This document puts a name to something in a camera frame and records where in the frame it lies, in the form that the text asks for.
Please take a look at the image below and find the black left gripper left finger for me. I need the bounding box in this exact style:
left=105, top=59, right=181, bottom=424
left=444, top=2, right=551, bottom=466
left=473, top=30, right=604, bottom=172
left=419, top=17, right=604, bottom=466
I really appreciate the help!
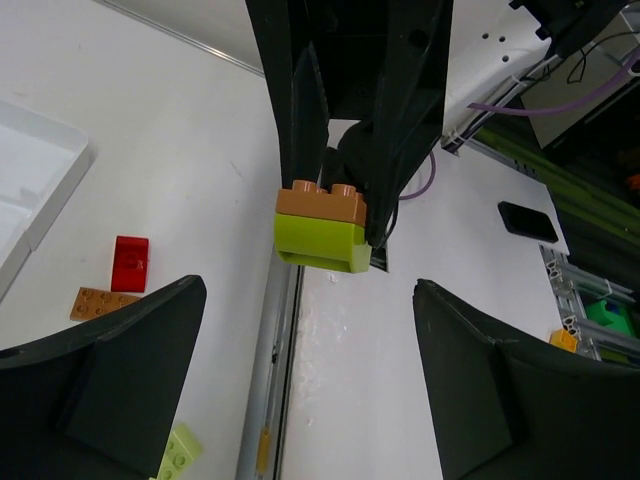
left=1, top=275, right=207, bottom=479

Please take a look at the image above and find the aluminium rail front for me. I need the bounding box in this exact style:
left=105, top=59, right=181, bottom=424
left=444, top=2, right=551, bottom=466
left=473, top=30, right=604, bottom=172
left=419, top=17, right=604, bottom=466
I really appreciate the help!
left=235, top=255, right=304, bottom=479

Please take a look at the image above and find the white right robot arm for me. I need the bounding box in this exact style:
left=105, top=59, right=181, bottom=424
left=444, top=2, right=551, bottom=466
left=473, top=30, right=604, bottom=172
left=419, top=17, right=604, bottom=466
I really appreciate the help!
left=247, top=1, right=623, bottom=246

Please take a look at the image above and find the white compartment tray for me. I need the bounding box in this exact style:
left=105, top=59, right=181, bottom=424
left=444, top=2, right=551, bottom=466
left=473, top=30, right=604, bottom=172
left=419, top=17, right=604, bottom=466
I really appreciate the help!
left=1, top=101, right=92, bottom=294

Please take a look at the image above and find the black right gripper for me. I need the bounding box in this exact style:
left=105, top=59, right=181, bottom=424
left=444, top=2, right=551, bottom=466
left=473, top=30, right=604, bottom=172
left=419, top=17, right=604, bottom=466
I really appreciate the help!
left=246, top=0, right=453, bottom=247

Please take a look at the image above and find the brown lego plate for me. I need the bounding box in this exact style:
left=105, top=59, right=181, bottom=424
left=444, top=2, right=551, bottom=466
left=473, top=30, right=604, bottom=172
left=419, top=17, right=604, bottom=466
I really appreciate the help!
left=69, top=287, right=140, bottom=322

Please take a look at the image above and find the yellow lego brick background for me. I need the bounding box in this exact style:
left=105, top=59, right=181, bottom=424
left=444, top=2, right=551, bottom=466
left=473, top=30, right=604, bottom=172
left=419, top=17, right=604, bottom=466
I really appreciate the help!
left=549, top=329, right=578, bottom=353

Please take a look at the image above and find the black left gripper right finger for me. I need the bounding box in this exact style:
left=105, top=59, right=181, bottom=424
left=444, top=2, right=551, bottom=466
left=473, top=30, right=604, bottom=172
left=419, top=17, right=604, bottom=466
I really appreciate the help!
left=413, top=279, right=639, bottom=479

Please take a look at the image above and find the black phone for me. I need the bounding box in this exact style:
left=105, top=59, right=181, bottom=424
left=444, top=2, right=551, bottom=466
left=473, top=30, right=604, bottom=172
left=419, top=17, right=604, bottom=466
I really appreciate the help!
left=498, top=201, right=559, bottom=243

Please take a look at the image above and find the red curved lego brick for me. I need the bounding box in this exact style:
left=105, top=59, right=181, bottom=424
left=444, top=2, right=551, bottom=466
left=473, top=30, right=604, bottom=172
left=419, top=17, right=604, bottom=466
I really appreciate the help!
left=111, top=235, right=150, bottom=293

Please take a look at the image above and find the green block background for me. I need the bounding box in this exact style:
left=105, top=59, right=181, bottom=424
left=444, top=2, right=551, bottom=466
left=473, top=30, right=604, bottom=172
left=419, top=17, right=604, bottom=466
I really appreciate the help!
left=585, top=300, right=637, bottom=338

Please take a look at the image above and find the pale green long lego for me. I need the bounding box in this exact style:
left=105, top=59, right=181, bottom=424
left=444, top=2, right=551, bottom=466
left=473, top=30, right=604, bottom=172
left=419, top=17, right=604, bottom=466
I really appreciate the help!
left=155, top=423, right=203, bottom=480

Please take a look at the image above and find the lime green curved lego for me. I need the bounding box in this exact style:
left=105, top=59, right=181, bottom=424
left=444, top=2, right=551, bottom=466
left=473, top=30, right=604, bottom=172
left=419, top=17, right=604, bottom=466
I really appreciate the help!
left=274, top=213, right=372, bottom=274

